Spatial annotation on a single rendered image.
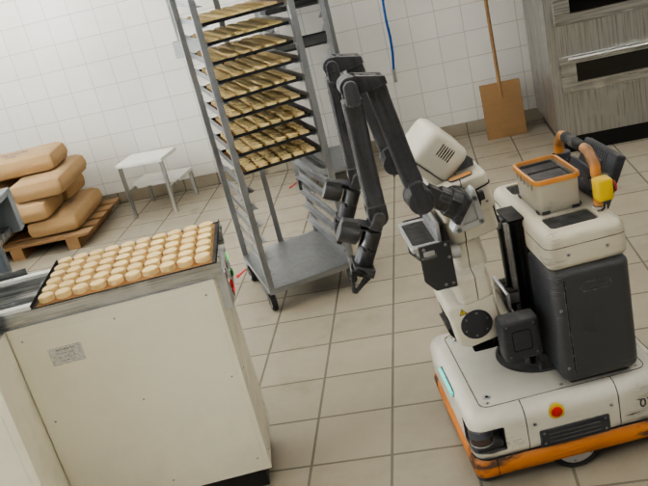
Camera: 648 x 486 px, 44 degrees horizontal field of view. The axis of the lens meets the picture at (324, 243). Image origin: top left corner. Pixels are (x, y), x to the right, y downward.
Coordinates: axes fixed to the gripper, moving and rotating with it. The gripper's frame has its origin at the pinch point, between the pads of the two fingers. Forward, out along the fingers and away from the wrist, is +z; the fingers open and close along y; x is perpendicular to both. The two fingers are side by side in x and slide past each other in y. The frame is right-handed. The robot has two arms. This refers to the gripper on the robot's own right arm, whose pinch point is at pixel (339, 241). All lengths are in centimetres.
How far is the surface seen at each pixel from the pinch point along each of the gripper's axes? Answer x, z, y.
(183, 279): -51, 15, 21
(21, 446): -91, 71, 42
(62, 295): -87, 26, 23
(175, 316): -51, 28, 22
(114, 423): -65, 71, 23
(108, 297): -73, 25, 21
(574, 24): 164, -88, -249
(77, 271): -86, 26, 4
